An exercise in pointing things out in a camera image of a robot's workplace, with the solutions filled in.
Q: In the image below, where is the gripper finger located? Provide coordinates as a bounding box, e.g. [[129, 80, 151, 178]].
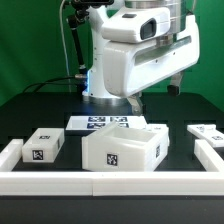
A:
[[127, 95, 143, 116], [167, 71, 184, 96]]

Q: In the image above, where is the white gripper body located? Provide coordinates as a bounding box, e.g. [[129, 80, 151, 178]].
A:
[[103, 15, 200, 98]]

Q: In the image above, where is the white cabinet door panel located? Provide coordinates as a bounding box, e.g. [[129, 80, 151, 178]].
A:
[[187, 124, 224, 148]]

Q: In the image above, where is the white cabinet body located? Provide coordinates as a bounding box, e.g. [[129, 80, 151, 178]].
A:
[[82, 122, 169, 172]]

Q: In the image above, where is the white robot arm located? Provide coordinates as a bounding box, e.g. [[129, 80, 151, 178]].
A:
[[87, 0, 200, 115]]

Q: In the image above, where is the white cabinet top box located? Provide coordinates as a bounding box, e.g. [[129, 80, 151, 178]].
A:
[[22, 128, 65, 163]]

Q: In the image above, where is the white U-shaped obstacle fence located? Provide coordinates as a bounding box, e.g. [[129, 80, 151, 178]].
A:
[[0, 140, 224, 196]]

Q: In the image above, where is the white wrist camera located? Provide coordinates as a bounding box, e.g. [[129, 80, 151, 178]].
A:
[[101, 7, 170, 43]]

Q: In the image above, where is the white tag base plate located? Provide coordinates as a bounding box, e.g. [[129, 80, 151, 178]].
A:
[[66, 116, 146, 131]]

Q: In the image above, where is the black cable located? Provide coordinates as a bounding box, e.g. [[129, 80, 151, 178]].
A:
[[21, 75, 88, 95]]

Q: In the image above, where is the grey hanging cable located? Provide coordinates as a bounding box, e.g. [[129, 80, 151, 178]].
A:
[[58, 0, 73, 94]]

